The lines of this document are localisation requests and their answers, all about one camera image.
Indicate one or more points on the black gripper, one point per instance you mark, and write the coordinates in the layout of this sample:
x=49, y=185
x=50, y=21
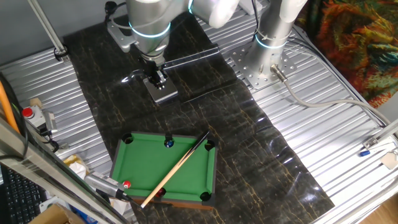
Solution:
x=153, y=67

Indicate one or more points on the wooden pool cue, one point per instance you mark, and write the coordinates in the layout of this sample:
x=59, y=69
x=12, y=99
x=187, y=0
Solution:
x=174, y=170

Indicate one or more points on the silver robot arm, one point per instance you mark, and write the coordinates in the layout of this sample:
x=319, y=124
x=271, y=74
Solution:
x=149, y=18

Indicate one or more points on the blue pool ball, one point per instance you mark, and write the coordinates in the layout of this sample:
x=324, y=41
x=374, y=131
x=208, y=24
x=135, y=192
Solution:
x=169, y=143

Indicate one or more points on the green mini pool table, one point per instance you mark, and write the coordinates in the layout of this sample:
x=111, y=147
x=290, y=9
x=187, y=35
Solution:
x=140, y=165

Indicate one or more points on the red and white pool ball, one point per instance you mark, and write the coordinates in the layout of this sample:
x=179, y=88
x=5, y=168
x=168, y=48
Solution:
x=126, y=184

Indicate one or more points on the dark red pool ball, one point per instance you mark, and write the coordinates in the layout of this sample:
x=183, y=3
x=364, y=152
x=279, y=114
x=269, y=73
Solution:
x=160, y=192

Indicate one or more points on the silver digital kitchen scale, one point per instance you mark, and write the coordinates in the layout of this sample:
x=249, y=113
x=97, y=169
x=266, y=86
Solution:
x=164, y=94

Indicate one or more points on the black pole clamp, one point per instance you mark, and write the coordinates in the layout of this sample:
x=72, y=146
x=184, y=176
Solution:
x=60, y=54

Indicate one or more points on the yellow and white crumpled bag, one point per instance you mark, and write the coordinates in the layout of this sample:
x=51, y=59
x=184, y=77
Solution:
x=76, y=168

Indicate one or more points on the black marble pattern mat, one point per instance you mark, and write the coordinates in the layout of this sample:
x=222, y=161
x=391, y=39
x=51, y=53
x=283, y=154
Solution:
x=248, y=155

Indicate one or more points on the aluminium pole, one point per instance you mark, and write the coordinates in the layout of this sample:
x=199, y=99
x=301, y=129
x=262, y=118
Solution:
x=46, y=28

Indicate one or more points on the small beige block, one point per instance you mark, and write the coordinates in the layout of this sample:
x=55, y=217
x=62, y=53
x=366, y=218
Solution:
x=35, y=102

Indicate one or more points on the red button control box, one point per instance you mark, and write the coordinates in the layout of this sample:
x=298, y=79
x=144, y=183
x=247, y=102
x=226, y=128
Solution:
x=32, y=115

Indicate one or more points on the blue tissue pack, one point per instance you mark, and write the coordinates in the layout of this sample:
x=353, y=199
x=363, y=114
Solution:
x=82, y=217

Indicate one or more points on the brown cardboard box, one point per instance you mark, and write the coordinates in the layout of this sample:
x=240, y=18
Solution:
x=56, y=216

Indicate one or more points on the black keyboard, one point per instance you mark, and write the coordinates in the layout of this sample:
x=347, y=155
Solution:
x=21, y=199

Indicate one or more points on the colourful patterned cloth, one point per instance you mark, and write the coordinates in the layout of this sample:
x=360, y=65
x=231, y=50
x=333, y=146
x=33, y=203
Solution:
x=351, y=46

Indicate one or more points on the white pen blue cap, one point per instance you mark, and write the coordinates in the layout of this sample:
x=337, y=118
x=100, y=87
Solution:
x=365, y=153

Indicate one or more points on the white tag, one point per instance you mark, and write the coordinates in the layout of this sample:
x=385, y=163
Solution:
x=390, y=160

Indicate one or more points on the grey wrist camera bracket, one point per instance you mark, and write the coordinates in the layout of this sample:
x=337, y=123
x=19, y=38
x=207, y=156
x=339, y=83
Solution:
x=121, y=35

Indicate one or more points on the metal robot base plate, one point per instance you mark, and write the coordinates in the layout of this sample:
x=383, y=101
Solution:
x=245, y=67

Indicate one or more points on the silver mounting bracket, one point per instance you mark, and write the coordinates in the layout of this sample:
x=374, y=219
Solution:
x=63, y=145

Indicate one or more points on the silver depth camera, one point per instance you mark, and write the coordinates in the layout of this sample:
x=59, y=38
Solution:
x=102, y=183

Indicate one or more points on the metal frame bar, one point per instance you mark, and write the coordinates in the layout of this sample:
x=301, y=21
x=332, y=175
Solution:
x=46, y=174

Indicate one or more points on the aluminium rail with bracket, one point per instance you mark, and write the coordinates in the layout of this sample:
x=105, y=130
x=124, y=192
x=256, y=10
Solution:
x=382, y=133

